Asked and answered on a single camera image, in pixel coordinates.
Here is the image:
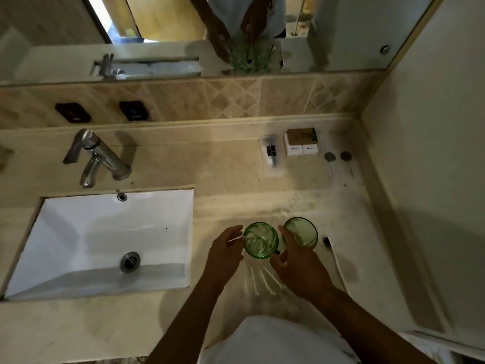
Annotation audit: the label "person's left hand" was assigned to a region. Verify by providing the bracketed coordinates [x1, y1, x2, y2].
[204, 224, 246, 285]

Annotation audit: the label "person's right hand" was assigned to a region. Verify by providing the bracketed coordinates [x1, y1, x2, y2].
[269, 225, 334, 300]

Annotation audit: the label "white toothbrush black bristles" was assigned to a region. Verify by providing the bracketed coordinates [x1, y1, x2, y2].
[322, 236, 349, 292]

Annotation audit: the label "green glass cup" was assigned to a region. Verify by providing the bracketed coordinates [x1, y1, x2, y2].
[282, 217, 319, 251]
[242, 221, 280, 260]

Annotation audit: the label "clear packet with black label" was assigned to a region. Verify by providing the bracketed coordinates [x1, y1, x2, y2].
[259, 135, 287, 177]

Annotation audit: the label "clear packet with round sticker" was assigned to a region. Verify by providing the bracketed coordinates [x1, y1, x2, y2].
[320, 134, 342, 186]
[337, 134, 359, 179]

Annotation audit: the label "brown soap box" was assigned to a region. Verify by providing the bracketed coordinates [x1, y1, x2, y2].
[284, 127, 319, 146]

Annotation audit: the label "white sink basin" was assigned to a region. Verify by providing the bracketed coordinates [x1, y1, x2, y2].
[4, 188, 195, 301]

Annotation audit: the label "person's left forearm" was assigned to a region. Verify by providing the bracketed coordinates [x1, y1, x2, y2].
[145, 276, 228, 364]

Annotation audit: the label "person's right forearm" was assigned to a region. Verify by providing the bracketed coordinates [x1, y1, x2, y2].
[314, 284, 437, 364]

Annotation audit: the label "person's white shirt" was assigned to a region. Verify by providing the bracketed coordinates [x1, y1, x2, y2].
[199, 315, 361, 364]

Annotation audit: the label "chrome faucet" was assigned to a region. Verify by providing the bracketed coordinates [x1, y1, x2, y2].
[62, 128, 132, 189]

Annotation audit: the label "black wall switch blue mark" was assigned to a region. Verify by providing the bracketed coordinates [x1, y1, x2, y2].
[119, 100, 149, 122]

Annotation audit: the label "black wall switch red mark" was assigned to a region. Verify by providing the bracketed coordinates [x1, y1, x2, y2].
[55, 102, 91, 124]

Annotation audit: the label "wall mirror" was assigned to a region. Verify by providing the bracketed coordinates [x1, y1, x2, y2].
[0, 0, 437, 86]

